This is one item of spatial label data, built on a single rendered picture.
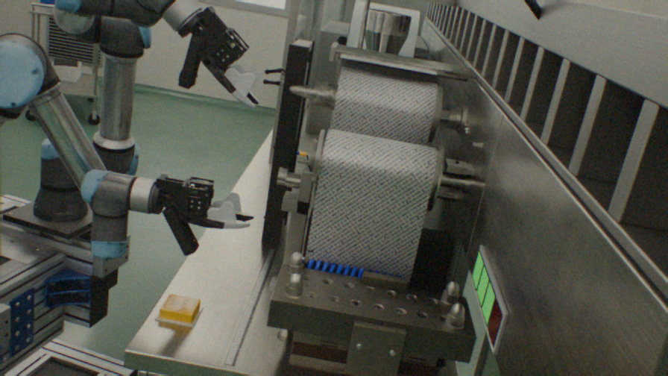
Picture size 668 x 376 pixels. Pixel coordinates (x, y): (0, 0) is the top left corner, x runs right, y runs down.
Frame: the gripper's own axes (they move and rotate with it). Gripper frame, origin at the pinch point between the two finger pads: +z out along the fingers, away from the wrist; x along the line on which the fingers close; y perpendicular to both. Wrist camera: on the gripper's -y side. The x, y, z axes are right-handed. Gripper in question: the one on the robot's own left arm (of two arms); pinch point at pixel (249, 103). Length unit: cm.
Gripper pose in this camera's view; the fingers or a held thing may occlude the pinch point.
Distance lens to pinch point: 139.6
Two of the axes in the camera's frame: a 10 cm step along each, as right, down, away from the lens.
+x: 0.7, -3.2, 9.4
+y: 7.6, -6.0, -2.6
